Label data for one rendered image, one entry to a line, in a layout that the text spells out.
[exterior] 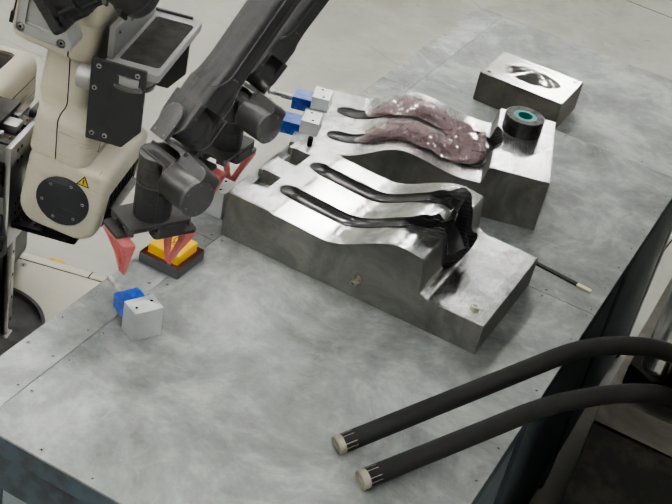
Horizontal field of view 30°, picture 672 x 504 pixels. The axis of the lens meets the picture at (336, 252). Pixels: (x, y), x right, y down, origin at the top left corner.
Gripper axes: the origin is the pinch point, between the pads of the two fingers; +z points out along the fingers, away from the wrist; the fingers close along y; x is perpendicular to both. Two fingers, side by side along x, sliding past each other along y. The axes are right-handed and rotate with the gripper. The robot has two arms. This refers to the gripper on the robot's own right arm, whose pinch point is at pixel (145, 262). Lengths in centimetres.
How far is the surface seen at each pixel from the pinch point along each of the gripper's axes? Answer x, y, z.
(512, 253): -12, 68, 6
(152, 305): -1.7, 1.2, 7.2
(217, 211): 22.7, 27.7, 10.8
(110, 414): -16.0, -12.5, 12.8
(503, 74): 43, 113, 4
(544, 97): 31, 115, 4
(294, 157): 27, 46, 5
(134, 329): -2.7, -2.1, 10.2
